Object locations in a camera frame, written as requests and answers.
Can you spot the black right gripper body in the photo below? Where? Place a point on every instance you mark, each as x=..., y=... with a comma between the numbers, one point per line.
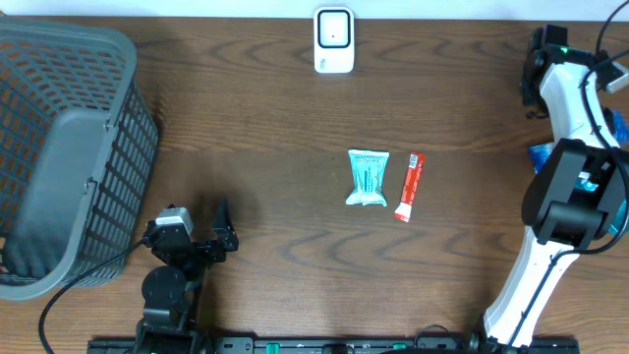
x=531, y=92

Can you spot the teal mouthwash bottle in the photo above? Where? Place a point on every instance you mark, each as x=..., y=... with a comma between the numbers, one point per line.
x=621, y=216

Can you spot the blue Oreo cookie pack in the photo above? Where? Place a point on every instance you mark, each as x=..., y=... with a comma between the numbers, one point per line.
x=618, y=128

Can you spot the white barcode scanner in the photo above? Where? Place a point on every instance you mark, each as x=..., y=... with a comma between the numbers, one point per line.
x=334, y=40

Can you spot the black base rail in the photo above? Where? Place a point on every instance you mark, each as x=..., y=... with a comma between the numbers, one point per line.
x=247, y=345

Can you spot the white wet wipes pack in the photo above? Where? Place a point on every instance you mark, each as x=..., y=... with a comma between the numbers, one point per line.
x=368, y=169

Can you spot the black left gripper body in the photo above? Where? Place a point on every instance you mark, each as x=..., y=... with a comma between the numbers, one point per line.
x=193, y=269

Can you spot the grey plastic basket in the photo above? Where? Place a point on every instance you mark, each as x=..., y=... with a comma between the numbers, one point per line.
x=77, y=149

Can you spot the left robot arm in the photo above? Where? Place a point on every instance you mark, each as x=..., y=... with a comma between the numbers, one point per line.
x=172, y=291

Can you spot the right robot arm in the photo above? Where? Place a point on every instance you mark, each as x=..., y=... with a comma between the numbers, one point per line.
x=574, y=198

